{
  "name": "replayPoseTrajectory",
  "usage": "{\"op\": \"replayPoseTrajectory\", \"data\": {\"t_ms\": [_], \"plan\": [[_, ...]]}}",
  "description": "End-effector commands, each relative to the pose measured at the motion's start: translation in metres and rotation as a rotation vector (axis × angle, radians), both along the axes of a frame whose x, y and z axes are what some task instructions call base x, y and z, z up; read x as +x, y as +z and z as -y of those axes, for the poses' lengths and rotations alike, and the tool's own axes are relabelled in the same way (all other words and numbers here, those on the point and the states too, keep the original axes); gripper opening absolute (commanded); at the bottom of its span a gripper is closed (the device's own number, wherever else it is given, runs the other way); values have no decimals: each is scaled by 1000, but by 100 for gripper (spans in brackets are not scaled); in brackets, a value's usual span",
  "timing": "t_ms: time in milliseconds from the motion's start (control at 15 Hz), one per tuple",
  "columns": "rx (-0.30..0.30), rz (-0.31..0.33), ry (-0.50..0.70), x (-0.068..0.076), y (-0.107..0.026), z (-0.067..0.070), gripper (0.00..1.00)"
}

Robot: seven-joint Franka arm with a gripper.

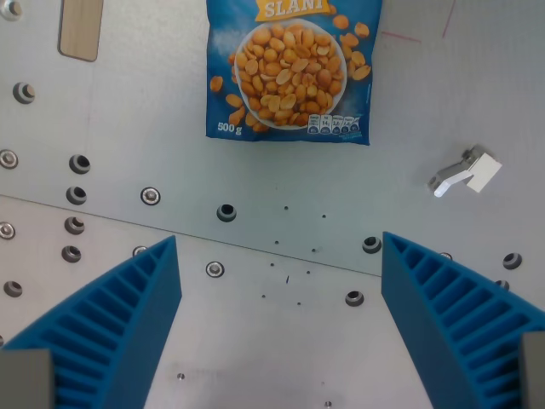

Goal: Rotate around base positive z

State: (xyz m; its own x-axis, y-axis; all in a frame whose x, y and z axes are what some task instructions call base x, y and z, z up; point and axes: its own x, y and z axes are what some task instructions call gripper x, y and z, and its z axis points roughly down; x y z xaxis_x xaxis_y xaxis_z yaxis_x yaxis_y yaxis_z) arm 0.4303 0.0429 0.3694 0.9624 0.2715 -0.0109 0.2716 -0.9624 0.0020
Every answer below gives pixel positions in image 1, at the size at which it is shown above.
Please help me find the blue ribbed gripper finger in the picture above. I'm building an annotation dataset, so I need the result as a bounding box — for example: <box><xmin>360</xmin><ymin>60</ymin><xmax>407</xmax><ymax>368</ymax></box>
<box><xmin>381</xmin><ymin>231</ymin><xmax>545</xmax><ymax>409</ymax></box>
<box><xmin>0</xmin><ymin>235</ymin><xmax>183</xmax><ymax>409</ymax></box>

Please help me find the blue salted peanuts bag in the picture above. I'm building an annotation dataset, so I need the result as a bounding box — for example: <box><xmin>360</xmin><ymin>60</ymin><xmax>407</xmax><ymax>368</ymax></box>
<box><xmin>205</xmin><ymin>0</ymin><xmax>383</xmax><ymax>147</ymax></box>

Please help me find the wooden panel in slot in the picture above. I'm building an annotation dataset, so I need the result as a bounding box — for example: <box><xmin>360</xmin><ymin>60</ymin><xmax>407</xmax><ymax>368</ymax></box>
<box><xmin>57</xmin><ymin>0</ymin><xmax>105</xmax><ymax>63</ymax></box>

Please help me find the white and grey clamp bracket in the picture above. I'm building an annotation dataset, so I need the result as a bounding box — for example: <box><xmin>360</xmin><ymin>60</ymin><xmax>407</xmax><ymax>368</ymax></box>
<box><xmin>427</xmin><ymin>145</ymin><xmax>503</xmax><ymax>199</ymax></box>

